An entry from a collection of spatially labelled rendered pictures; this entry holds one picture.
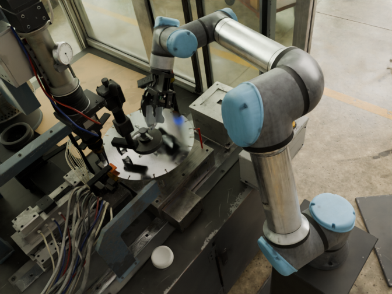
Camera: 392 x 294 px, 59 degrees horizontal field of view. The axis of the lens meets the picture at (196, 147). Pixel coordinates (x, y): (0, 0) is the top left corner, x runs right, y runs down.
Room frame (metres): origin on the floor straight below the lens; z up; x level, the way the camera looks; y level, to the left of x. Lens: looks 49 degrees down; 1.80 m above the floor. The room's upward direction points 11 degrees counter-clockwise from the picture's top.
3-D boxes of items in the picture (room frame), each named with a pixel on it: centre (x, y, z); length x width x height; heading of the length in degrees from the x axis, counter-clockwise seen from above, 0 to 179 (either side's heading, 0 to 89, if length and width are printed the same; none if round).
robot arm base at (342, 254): (0.43, -0.32, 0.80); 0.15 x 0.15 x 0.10
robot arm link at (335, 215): (0.42, -0.31, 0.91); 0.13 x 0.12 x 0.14; 111
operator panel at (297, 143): (0.78, -0.28, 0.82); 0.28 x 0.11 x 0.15; 131
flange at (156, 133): (0.83, 0.16, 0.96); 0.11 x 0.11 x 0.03
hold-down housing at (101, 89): (0.76, 0.20, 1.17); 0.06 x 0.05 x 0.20; 122
